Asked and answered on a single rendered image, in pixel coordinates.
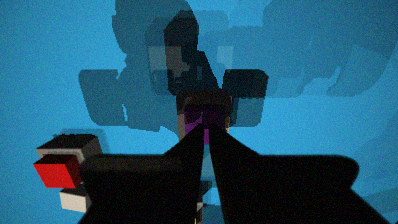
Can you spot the red button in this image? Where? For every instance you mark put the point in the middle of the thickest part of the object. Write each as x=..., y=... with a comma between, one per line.
x=61, y=157

